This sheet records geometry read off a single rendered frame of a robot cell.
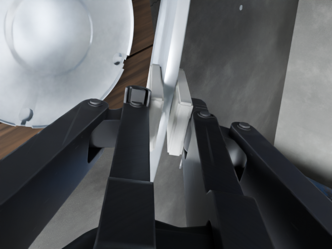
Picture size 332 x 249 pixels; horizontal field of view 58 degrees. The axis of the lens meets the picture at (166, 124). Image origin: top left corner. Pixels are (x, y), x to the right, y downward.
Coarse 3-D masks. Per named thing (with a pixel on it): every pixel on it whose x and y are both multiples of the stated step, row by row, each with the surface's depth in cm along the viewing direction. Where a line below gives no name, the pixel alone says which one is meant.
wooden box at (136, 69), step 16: (144, 0) 54; (144, 16) 55; (144, 32) 56; (144, 48) 59; (128, 64) 57; (144, 64) 59; (128, 80) 58; (144, 80) 61; (112, 96) 57; (0, 128) 44; (16, 128) 45; (32, 128) 47; (0, 144) 44; (16, 144) 46
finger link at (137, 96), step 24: (144, 96) 14; (120, 120) 12; (144, 120) 13; (120, 144) 10; (144, 144) 11; (120, 168) 9; (144, 168) 9; (120, 192) 7; (144, 192) 7; (120, 216) 7; (144, 216) 7; (96, 240) 6; (120, 240) 6; (144, 240) 6
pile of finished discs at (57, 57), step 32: (0, 0) 36; (32, 0) 38; (64, 0) 42; (96, 0) 46; (128, 0) 50; (0, 32) 38; (32, 32) 40; (64, 32) 43; (96, 32) 48; (128, 32) 52; (0, 64) 39; (32, 64) 42; (64, 64) 45; (96, 64) 50; (0, 96) 41; (32, 96) 44; (64, 96) 48; (96, 96) 53
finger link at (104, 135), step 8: (112, 112) 14; (120, 112) 14; (104, 120) 13; (112, 120) 13; (96, 128) 13; (104, 128) 13; (112, 128) 13; (96, 136) 13; (104, 136) 13; (112, 136) 14; (96, 144) 14; (104, 144) 14; (112, 144) 14
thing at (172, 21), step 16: (176, 0) 17; (160, 16) 35; (176, 16) 17; (160, 32) 36; (176, 32) 17; (160, 48) 35; (176, 48) 17; (160, 64) 22; (176, 64) 17; (176, 80) 17; (160, 128) 18; (160, 144) 19
